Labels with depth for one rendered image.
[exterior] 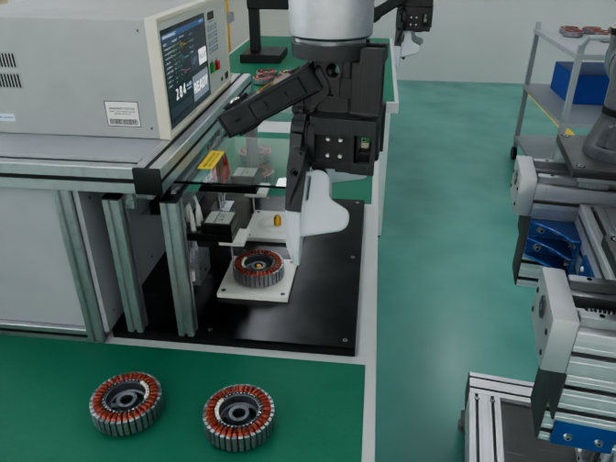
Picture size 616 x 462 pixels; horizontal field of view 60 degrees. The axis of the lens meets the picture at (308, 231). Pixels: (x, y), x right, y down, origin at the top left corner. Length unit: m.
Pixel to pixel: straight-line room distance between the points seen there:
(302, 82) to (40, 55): 0.65
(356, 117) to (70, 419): 0.70
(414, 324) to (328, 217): 1.86
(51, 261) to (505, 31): 5.87
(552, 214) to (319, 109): 0.83
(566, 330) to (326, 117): 0.46
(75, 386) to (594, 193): 1.07
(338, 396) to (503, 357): 1.39
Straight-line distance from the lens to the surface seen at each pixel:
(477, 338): 2.34
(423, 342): 2.26
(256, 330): 1.06
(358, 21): 0.49
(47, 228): 1.04
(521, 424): 1.75
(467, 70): 6.51
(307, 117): 0.51
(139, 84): 1.00
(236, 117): 0.54
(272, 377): 0.99
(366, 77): 0.50
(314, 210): 0.51
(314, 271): 1.22
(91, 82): 1.04
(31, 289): 1.14
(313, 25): 0.48
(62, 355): 1.13
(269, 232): 1.36
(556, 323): 0.80
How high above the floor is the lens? 1.43
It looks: 29 degrees down
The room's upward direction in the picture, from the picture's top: straight up
